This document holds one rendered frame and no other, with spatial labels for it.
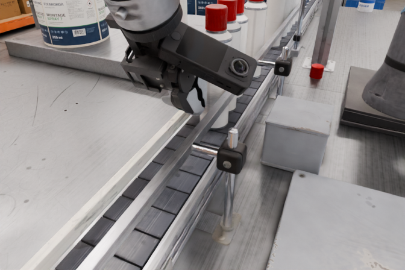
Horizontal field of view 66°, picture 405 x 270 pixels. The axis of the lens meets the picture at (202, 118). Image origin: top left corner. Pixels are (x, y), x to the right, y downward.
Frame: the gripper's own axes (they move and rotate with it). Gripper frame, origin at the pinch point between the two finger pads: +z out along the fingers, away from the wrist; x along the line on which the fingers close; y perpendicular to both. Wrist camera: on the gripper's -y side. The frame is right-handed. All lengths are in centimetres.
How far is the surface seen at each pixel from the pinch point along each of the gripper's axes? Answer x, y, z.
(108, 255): 23.6, -4.1, -16.2
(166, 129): 5.4, 4.0, -0.9
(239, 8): -19.5, -0.5, -3.4
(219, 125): -0.3, -1.9, 5.2
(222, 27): -9.5, -1.6, -8.7
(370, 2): -112, -28, 72
